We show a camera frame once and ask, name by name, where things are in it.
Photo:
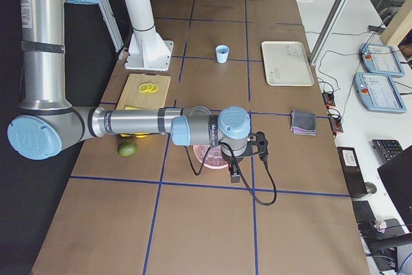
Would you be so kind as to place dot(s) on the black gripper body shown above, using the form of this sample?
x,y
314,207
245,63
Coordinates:
x,y
232,161

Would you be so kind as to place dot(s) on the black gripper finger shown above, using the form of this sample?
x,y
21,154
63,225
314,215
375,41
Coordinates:
x,y
234,174

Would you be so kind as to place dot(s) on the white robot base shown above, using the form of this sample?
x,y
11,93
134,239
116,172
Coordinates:
x,y
147,50

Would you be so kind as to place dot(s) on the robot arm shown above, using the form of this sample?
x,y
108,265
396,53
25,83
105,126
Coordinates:
x,y
90,61

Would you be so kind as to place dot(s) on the ice cubes in bowl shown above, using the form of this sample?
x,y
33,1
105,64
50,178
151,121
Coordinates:
x,y
213,157

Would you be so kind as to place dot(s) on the light blue cup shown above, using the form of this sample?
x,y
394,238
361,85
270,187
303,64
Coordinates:
x,y
222,53

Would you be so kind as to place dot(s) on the pink bowl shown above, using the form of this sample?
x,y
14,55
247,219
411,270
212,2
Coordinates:
x,y
195,148

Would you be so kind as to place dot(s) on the grey folded cloth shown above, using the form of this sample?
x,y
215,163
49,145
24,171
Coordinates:
x,y
303,123

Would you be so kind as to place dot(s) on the orange black connector block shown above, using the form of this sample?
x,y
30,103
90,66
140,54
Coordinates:
x,y
329,99

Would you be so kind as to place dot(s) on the cream bear tray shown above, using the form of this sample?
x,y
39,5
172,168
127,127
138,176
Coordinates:
x,y
286,64

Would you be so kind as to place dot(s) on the black box with label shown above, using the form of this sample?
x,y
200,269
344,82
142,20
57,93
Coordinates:
x,y
352,172

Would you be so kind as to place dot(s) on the green avocado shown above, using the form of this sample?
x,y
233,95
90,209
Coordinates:
x,y
127,148

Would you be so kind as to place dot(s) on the lemon slices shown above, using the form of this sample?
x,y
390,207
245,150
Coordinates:
x,y
148,87

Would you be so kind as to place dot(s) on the computer mouse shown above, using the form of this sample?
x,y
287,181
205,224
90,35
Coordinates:
x,y
370,188

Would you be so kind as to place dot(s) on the yellow plastic knife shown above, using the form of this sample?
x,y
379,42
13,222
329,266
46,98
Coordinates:
x,y
132,108

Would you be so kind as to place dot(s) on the wooden cutting board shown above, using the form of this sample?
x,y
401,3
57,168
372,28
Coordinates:
x,y
132,97

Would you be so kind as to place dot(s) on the black keyboard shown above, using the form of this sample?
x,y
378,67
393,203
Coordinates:
x,y
387,149

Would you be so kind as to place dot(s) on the near teach pendant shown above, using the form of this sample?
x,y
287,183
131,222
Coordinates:
x,y
378,92

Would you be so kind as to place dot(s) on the teach pendant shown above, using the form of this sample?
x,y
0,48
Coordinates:
x,y
378,92
379,58

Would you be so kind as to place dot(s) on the black laptop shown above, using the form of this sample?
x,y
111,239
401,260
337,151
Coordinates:
x,y
396,178

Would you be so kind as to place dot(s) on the far teach pendant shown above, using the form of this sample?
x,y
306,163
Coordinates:
x,y
379,58

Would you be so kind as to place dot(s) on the aluminium frame post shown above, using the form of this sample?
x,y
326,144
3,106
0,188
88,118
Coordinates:
x,y
326,31

